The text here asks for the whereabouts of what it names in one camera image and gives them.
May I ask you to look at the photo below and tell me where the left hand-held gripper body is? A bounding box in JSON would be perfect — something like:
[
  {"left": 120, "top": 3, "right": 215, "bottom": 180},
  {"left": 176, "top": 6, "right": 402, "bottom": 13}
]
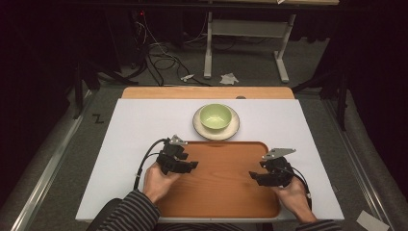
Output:
[{"left": 155, "top": 134, "right": 191, "bottom": 176}]

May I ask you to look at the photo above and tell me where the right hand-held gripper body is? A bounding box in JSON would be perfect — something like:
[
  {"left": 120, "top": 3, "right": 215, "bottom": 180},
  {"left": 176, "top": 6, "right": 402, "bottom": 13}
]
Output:
[{"left": 259, "top": 147, "right": 294, "bottom": 189}]

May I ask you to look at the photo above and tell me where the person's left hand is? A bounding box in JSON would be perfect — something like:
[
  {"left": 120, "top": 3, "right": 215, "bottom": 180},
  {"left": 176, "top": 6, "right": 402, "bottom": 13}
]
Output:
[{"left": 141, "top": 162, "right": 183, "bottom": 204}]

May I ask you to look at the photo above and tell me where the person's right hand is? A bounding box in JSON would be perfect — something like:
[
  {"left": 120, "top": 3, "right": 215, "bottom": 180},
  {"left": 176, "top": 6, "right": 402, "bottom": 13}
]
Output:
[{"left": 271, "top": 177, "right": 319, "bottom": 224}]

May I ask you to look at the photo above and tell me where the white plate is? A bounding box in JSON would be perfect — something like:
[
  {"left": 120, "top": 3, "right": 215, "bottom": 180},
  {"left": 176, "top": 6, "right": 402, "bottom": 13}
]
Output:
[{"left": 191, "top": 104, "right": 241, "bottom": 141}]

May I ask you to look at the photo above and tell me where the wooden tray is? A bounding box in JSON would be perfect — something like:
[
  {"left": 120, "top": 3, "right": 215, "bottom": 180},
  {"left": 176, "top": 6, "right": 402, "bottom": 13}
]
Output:
[{"left": 155, "top": 141, "right": 281, "bottom": 219}]

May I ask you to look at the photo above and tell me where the white table board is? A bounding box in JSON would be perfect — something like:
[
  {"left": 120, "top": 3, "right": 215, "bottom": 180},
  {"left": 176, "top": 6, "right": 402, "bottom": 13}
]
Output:
[{"left": 75, "top": 97, "right": 345, "bottom": 223}]

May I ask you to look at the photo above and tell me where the green bowl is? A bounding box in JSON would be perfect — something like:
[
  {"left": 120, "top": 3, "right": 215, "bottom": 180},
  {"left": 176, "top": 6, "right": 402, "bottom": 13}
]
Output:
[{"left": 199, "top": 103, "right": 233, "bottom": 131}]

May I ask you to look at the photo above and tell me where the wooden table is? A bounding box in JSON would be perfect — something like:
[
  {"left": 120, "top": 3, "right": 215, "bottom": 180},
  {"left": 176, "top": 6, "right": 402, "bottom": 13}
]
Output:
[{"left": 121, "top": 86, "right": 295, "bottom": 100}]

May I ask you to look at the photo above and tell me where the person's striped torso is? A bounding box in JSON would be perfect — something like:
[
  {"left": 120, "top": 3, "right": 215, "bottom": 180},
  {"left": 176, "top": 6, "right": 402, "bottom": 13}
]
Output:
[{"left": 153, "top": 222, "right": 268, "bottom": 231}]

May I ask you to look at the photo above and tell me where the crumpled white paper scrap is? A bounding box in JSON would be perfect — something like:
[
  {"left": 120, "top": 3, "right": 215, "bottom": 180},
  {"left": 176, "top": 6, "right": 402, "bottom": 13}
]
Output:
[{"left": 219, "top": 72, "right": 240, "bottom": 86}]

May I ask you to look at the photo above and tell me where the black tripod stand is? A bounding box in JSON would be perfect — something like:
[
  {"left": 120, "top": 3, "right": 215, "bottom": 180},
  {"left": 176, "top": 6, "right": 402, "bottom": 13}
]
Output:
[{"left": 291, "top": 68, "right": 351, "bottom": 132}]

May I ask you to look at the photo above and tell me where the flat white paper sheet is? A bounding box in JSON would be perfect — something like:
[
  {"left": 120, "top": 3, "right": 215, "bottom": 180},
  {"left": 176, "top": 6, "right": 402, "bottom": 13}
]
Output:
[{"left": 355, "top": 209, "right": 382, "bottom": 231}]

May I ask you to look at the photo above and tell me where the left hand-held gripper cable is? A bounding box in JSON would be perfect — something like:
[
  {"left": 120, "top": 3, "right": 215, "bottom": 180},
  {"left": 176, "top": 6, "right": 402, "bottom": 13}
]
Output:
[{"left": 132, "top": 138, "right": 168, "bottom": 193}]

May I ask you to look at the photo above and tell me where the hand-held gripper cable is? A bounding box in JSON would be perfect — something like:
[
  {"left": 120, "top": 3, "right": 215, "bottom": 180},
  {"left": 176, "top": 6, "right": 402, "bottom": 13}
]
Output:
[
  {"left": 283, "top": 164, "right": 313, "bottom": 210},
  {"left": 132, "top": 138, "right": 168, "bottom": 193}
]

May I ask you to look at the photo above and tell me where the right hand-held gripper cable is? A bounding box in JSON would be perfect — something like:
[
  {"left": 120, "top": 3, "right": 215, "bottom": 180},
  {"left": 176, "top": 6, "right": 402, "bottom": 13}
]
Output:
[{"left": 283, "top": 164, "right": 313, "bottom": 210}]

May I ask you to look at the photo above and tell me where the metal floor rail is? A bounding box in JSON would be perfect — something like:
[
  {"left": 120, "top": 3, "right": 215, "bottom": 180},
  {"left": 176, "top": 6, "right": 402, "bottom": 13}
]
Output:
[
  {"left": 322, "top": 98, "right": 408, "bottom": 231},
  {"left": 9, "top": 90, "right": 94, "bottom": 231}
]

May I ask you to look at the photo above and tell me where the tangle of floor cables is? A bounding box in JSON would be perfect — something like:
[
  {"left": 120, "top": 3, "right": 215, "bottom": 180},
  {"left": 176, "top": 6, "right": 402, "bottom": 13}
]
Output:
[{"left": 130, "top": 11, "right": 213, "bottom": 88}]

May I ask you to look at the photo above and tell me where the white metal desk frame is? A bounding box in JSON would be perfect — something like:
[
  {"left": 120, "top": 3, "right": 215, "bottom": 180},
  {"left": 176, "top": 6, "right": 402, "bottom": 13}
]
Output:
[{"left": 203, "top": 11, "right": 297, "bottom": 85}]

